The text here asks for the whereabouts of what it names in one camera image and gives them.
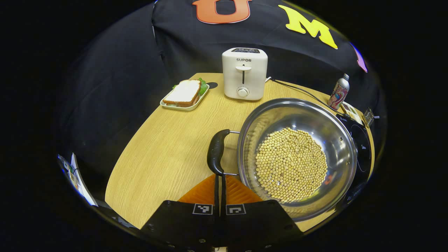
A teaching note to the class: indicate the silver printed metal bottle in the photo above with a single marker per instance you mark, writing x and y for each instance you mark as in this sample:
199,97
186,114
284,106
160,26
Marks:
338,92

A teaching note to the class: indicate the white printed papers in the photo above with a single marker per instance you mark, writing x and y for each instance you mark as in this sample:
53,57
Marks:
78,178

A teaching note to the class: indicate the white divided spice dish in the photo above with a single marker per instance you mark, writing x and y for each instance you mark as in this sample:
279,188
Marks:
351,112

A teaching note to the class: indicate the black table grommet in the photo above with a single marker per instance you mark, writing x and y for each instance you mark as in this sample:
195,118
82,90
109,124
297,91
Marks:
212,85

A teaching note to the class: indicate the sandwich with lettuce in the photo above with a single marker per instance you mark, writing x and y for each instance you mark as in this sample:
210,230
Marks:
183,92

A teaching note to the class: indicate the pile of soybeans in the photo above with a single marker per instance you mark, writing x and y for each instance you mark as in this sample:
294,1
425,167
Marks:
290,164

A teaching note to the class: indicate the white toaster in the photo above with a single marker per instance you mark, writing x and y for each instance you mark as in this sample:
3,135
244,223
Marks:
245,75

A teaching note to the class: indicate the stainless steel pot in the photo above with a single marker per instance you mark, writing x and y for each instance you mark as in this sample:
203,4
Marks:
304,115

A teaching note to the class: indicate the black induction cooktop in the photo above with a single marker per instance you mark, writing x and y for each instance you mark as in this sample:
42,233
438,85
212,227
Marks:
364,150

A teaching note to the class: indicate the pale rectangular sandwich plate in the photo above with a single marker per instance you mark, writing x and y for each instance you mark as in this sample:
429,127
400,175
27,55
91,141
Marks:
182,107

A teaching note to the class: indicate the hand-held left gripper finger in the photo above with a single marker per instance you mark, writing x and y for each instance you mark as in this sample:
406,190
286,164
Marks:
223,192
216,192

